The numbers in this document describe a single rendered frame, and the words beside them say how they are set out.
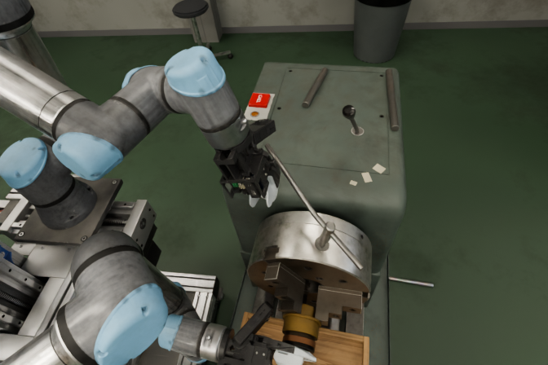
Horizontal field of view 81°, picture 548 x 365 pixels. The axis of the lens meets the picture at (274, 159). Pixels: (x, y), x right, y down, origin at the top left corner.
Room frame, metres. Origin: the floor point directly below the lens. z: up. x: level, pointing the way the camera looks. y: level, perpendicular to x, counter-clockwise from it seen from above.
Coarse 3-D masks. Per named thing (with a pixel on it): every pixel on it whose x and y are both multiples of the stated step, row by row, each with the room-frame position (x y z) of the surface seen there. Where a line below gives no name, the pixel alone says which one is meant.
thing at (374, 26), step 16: (368, 0) 2.86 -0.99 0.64; (384, 0) 2.78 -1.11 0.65; (400, 0) 2.78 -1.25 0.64; (368, 16) 2.86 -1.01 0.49; (384, 16) 2.79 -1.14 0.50; (400, 16) 2.81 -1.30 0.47; (368, 32) 2.86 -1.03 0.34; (384, 32) 2.80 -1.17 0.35; (400, 32) 2.88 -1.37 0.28; (368, 48) 2.85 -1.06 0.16; (384, 48) 2.81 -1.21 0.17
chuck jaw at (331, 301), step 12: (324, 288) 0.28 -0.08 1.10; (336, 288) 0.27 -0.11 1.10; (324, 300) 0.25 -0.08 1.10; (336, 300) 0.25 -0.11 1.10; (348, 300) 0.24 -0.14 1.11; (360, 300) 0.24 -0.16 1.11; (324, 312) 0.22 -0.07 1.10; (336, 312) 0.22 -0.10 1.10; (360, 312) 0.22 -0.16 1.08; (324, 324) 0.21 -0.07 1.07
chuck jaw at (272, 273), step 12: (264, 252) 0.35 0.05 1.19; (276, 252) 0.34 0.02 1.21; (276, 264) 0.31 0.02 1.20; (276, 276) 0.28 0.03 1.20; (288, 276) 0.29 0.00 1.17; (300, 276) 0.30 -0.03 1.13; (276, 288) 0.28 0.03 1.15; (288, 288) 0.27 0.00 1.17; (300, 288) 0.27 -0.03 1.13; (288, 300) 0.25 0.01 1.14; (300, 300) 0.25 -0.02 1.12; (288, 312) 0.23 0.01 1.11; (300, 312) 0.23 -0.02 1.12
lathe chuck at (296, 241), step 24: (264, 240) 0.38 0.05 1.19; (288, 240) 0.35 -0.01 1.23; (312, 240) 0.34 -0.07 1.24; (264, 264) 0.33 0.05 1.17; (288, 264) 0.31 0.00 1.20; (312, 264) 0.29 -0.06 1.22; (336, 264) 0.29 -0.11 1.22; (264, 288) 0.33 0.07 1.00; (312, 288) 0.30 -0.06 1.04; (360, 288) 0.26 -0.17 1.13
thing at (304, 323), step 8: (304, 304) 0.24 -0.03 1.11; (304, 312) 0.23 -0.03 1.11; (312, 312) 0.23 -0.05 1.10; (288, 320) 0.21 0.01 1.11; (296, 320) 0.21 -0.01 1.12; (304, 320) 0.21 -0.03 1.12; (312, 320) 0.21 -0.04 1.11; (288, 328) 0.20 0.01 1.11; (296, 328) 0.19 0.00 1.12; (304, 328) 0.19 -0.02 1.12; (312, 328) 0.19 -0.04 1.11; (288, 336) 0.18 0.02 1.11; (296, 336) 0.18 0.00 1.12; (304, 336) 0.18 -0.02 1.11; (312, 336) 0.18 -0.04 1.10; (296, 344) 0.16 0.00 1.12; (304, 344) 0.16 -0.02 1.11; (312, 344) 0.16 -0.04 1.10; (312, 352) 0.15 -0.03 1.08
